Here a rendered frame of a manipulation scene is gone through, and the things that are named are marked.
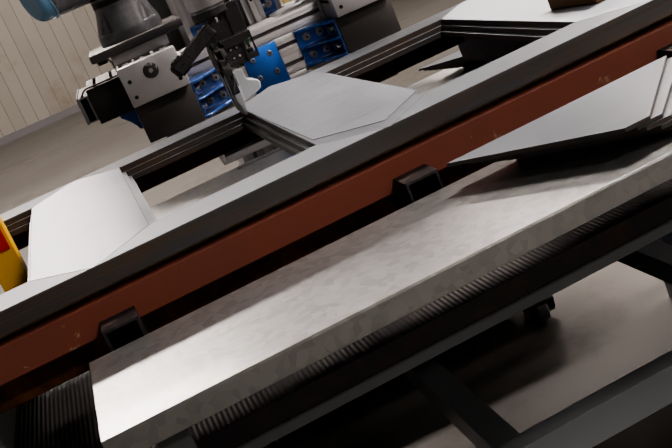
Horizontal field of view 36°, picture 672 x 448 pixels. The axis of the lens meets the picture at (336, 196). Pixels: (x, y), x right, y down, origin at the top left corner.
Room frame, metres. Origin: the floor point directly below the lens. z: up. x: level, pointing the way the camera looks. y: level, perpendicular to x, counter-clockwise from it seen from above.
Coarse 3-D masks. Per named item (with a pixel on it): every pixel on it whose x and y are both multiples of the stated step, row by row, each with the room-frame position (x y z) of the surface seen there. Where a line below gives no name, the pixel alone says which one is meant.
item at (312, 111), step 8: (352, 88) 1.80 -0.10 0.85; (360, 88) 1.77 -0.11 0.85; (368, 88) 1.74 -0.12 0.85; (336, 96) 1.79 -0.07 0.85; (344, 96) 1.76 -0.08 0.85; (352, 96) 1.73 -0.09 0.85; (320, 104) 1.78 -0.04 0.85; (328, 104) 1.75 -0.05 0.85; (336, 104) 1.72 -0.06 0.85; (304, 112) 1.77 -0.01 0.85; (312, 112) 1.74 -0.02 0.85; (320, 112) 1.71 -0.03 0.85; (288, 120) 1.76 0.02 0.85; (296, 120) 1.73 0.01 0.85
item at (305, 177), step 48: (384, 48) 2.10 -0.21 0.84; (576, 48) 1.47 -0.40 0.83; (480, 96) 1.45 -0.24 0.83; (192, 144) 2.01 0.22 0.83; (288, 144) 1.67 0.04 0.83; (384, 144) 1.42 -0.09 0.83; (288, 192) 1.39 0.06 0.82; (192, 240) 1.36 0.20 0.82; (96, 288) 1.34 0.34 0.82; (0, 336) 1.31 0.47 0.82
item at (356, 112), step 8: (400, 88) 1.63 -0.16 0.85; (408, 88) 1.61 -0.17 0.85; (384, 96) 1.62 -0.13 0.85; (392, 96) 1.60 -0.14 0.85; (400, 96) 1.57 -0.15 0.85; (368, 104) 1.61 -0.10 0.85; (376, 104) 1.59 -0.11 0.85; (384, 104) 1.57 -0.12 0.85; (344, 112) 1.63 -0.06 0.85; (352, 112) 1.60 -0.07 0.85; (360, 112) 1.58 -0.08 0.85; (368, 112) 1.56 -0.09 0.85; (328, 120) 1.62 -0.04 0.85; (336, 120) 1.60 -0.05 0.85; (344, 120) 1.57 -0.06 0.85; (312, 128) 1.61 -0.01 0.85; (320, 128) 1.59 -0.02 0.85; (328, 128) 1.56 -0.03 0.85; (304, 136) 1.58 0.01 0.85; (312, 136) 1.56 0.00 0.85
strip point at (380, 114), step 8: (408, 96) 1.55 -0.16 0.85; (392, 104) 1.54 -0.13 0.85; (400, 104) 1.52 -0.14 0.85; (376, 112) 1.53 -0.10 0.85; (384, 112) 1.51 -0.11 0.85; (392, 112) 1.49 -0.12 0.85; (352, 120) 1.55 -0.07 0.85; (360, 120) 1.53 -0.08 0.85; (368, 120) 1.50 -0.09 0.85; (376, 120) 1.48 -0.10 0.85; (384, 120) 1.47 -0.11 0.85; (336, 128) 1.54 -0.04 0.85; (344, 128) 1.52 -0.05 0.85; (352, 128) 1.50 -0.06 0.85; (320, 136) 1.53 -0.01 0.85
